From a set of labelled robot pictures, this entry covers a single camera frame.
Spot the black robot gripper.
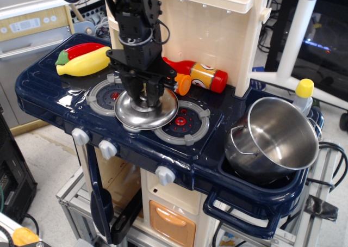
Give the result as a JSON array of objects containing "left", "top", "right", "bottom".
[{"left": 107, "top": 26, "right": 177, "bottom": 107}]

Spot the steel pot lid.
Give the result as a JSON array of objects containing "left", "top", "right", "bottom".
[{"left": 114, "top": 89, "right": 179, "bottom": 131}]

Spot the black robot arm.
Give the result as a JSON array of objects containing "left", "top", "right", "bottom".
[{"left": 105, "top": 0, "right": 176, "bottom": 107}]

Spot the stainless steel pot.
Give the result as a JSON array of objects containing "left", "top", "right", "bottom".
[{"left": 224, "top": 97, "right": 319, "bottom": 185}]

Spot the orange toy carrot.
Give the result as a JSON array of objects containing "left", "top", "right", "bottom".
[{"left": 175, "top": 73, "right": 192, "bottom": 96}]

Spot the left grey stove burner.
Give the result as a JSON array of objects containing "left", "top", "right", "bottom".
[{"left": 86, "top": 73, "right": 125, "bottom": 117}]

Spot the grey stove burner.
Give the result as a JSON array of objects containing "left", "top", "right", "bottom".
[
  {"left": 154, "top": 100, "right": 211, "bottom": 146},
  {"left": 86, "top": 73, "right": 125, "bottom": 117}
]

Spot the yellow toy banana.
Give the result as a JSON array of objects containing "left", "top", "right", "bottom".
[{"left": 56, "top": 46, "right": 111, "bottom": 77}]

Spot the right grey stove burner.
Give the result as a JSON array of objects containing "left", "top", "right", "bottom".
[{"left": 154, "top": 100, "right": 211, "bottom": 146}]

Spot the red toy ketchup bottle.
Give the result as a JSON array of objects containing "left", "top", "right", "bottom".
[{"left": 163, "top": 57, "right": 228, "bottom": 94}]

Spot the middle grey stove knob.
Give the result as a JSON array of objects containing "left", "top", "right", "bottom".
[{"left": 98, "top": 140, "right": 118, "bottom": 160}]

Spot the grey stove knob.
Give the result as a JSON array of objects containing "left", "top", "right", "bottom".
[
  {"left": 71, "top": 128, "right": 90, "bottom": 146},
  {"left": 155, "top": 166, "right": 176, "bottom": 186},
  {"left": 98, "top": 140, "right": 118, "bottom": 160}
]

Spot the navy toy kitchen counter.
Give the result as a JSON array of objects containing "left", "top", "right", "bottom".
[{"left": 15, "top": 34, "right": 307, "bottom": 239}]

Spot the left grey stove knob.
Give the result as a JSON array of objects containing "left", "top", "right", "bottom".
[{"left": 71, "top": 128, "right": 90, "bottom": 146}]

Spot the red toy chili pepper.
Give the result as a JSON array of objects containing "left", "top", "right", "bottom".
[{"left": 55, "top": 42, "right": 104, "bottom": 65}]

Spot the right grey stove knob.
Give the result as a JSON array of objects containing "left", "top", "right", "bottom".
[{"left": 155, "top": 166, "right": 176, "bottom": 186}]

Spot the cream toy kitchen hutch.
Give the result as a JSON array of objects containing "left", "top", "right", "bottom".
[{"left": 107, "top": 0, "right": 270, "bottom": 97}]

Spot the navy hanging toy spoon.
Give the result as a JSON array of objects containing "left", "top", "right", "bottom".
[{"left": 86, "top": 144, "right": 114, "bottom": 243}]

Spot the beige appliance with display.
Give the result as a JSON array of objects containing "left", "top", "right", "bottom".
[{"left": 0, "top": 0, "right": 96, "bottom": 129}]

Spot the orange toy drawer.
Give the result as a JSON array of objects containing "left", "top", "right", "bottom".
[{"left": 149, "top": 200, "right": 196, "bottom": 246}]

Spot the black toy oven door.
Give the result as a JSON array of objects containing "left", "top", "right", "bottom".
[{"left": 111, "top": 189, "right": 142, "bottom": 245}]

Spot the yellow capped clear bottle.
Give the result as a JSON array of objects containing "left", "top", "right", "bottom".
[{"left": 293, "top": 78, "right": 314, "bottom": 116}]

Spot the black computer case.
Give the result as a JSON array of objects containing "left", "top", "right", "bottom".
[{"left": 1, "top": 116, "right": 38, "bottom": 223}]

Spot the aluminium frame cart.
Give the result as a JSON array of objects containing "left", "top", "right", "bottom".
[{"left": 55, "top": 149, "right": 340, "bottom": 247}]

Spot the black cable right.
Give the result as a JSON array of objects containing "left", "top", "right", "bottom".
[{"left": 307, "top": 141, "right": 348, "bottom": 192}]

